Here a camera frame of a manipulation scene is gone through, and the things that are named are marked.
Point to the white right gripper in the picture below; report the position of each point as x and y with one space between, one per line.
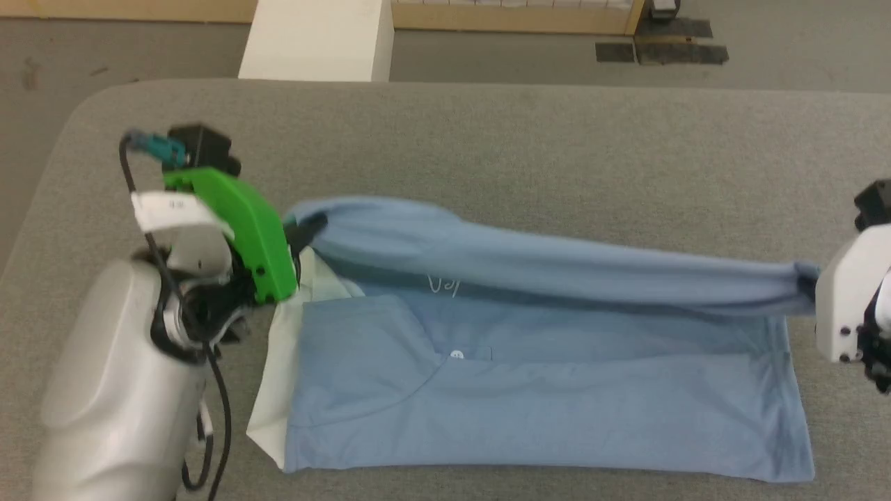
849 299

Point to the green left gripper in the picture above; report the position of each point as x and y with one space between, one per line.
254 229

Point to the light blue polo shirt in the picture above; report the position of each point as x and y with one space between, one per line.
543 390

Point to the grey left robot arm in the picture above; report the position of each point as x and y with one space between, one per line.
118 390

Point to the white paper label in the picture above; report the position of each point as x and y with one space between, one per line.
174 209

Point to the white box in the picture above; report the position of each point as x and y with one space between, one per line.
317 38

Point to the grey metal partition foot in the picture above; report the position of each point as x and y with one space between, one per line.
663 8

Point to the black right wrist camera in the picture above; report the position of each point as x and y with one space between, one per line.
876 203

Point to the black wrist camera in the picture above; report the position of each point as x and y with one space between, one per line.
876 203
198 147

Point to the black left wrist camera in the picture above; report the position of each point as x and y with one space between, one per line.
198 147

